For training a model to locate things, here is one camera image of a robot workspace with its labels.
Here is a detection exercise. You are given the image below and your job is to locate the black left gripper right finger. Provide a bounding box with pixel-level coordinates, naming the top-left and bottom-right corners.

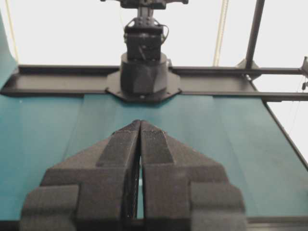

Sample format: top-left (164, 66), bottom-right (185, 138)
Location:
top-left (140, 121), bottom-right (247, 231)

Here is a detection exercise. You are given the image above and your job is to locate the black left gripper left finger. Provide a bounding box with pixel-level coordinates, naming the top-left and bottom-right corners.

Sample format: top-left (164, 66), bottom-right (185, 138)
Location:
top-left (19, 120), bottom-right (141, 231)

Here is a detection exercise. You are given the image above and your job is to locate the black aluminium frame rail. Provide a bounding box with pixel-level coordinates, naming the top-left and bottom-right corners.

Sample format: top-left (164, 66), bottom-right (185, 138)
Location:
top-left (0, 64), bottom-right (308, 103)

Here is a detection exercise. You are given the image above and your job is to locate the black vertical frame post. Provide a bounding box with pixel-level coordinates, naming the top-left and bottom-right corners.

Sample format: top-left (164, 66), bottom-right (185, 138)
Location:
top-left (243, 0), bottom-right (266, 81)

